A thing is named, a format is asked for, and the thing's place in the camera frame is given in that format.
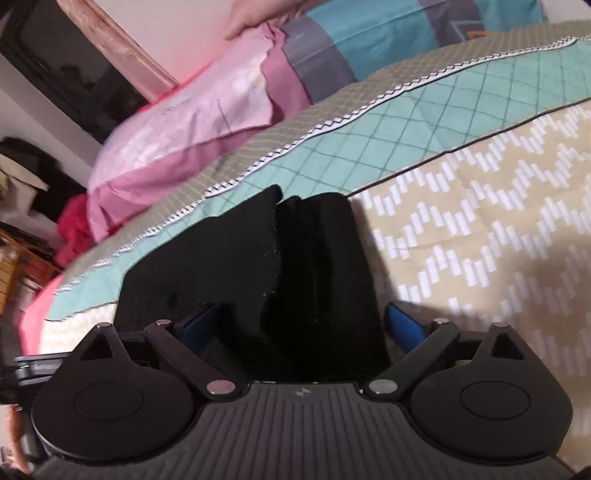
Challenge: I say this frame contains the red cloth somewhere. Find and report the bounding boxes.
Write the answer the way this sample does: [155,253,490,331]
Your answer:
[56,194,95,267]

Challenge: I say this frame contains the beige hanging clothes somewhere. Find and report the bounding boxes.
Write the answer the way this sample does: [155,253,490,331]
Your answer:
[0,152,49,215]

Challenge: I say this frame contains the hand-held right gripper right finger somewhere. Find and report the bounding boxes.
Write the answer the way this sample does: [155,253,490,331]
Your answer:
[364,302,529,398]

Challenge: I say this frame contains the teal grey striped pillow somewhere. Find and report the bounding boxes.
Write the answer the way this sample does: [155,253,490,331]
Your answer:
[279,0,550,104]

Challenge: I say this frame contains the black pants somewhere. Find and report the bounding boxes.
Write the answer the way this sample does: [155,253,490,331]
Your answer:
[113,184,391,384]

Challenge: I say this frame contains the wooden shelf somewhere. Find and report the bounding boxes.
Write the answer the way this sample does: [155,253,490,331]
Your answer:
[0,222,62,315]

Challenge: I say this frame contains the zigzag patterned quilt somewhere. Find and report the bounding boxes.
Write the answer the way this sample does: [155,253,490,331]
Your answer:
[39,21,591,467]

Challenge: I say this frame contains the black hanging clothes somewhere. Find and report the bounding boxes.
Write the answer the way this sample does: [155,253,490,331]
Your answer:
[0,136,88,217]

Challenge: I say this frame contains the dark window pane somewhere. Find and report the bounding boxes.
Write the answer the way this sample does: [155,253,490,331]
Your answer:
[0,0,148,144]

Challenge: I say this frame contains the person's left forearm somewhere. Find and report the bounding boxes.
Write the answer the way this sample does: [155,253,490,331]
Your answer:
[0,408,31,476]

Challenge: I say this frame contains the pink floral pillow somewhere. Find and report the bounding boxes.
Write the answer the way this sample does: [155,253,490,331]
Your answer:
[87,21,315,243]

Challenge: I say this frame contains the pink bed sheet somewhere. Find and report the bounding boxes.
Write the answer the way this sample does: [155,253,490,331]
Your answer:
[18,272,65,356]

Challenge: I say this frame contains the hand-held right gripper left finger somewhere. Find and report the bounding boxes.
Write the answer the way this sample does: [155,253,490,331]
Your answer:
[76,302,237,400]

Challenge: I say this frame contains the wooden window frame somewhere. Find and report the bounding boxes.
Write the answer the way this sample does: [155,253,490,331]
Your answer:
[55,0,181,103]

